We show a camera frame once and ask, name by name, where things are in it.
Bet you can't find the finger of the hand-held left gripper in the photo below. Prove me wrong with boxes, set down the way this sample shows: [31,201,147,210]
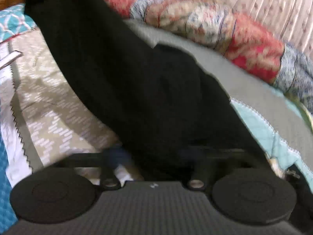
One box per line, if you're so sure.
[0,50,23,69]

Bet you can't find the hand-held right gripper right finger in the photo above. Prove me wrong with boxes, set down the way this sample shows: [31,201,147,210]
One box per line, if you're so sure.
[180,147,255,192]

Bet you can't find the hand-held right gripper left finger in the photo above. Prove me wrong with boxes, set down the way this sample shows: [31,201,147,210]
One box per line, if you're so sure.
[61,148,134,192]

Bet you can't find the black pants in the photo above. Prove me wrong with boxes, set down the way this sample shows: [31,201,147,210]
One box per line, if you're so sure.
[23,0,269,182]

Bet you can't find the teal lattice pillow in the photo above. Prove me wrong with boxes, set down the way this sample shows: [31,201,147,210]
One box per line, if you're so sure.
[0,4,37,42]

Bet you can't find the zigzag patterned bedspread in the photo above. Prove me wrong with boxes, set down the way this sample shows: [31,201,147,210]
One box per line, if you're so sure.
[0,20,313,226]

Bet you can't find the floral patchwork quilt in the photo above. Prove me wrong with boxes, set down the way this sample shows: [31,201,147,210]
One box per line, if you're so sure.
[90,0,313,114]

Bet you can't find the leaf print curtain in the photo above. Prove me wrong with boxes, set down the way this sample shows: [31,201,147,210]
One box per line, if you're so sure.
[196,0,313,54]

